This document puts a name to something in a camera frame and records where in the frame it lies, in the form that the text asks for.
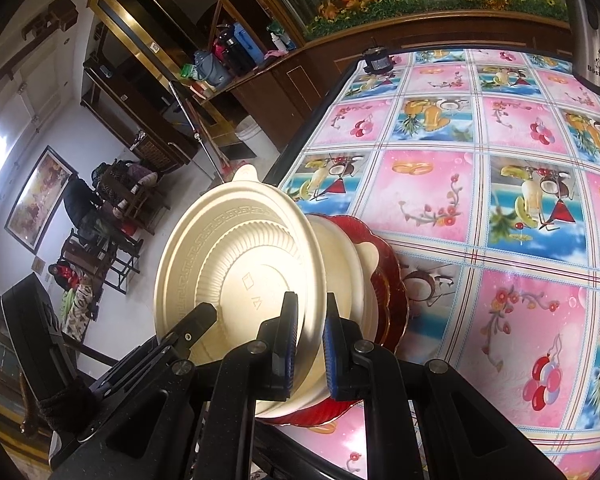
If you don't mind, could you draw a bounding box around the dark flask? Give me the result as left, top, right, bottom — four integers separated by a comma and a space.
212, 25, 253, 77

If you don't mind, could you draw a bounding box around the curved wooden counter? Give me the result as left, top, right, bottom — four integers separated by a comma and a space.
200, 10, 576, 161

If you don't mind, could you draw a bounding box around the large red glass plate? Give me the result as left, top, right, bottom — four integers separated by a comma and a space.
260, 214, 411, 429

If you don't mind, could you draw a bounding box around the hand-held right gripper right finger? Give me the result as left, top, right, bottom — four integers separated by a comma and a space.
323, 292, 568, 480

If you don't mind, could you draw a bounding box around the person's left forearm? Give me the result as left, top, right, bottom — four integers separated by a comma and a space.
22, 375, 103, 436

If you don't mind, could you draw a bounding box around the metal mop handle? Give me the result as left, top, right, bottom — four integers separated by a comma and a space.
169, 82, 231, 183

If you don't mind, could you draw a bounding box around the grey blue bag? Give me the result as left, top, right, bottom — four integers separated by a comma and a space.
194, 50, 232, 87

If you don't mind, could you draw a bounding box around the framed wall picture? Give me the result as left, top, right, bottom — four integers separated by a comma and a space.
4, 146, 79, 255

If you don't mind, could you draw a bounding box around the blue plastic container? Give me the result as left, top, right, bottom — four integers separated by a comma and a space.
231, 22, 265, 63

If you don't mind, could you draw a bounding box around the small black clock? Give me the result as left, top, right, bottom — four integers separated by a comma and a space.
362, 49, 395, 73

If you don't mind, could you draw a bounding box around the white plastic bucket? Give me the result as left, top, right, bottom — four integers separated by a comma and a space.
236, 116, 260, 143

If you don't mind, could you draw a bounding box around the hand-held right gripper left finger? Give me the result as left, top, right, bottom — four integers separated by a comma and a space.
47, 291, 301, 480

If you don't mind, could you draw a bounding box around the wooden chair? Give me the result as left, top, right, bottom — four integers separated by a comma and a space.
100, 160, 171, 223
62, 229, 142, 295

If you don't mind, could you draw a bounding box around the gold framed glass cabinet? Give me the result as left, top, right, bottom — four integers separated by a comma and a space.
82, 0, 241, 171

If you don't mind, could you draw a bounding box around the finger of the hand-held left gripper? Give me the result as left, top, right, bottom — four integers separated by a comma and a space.
87, 302, 218, 402

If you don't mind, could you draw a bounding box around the white foam bowl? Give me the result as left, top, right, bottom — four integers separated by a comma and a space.
260, 212, 366, 417

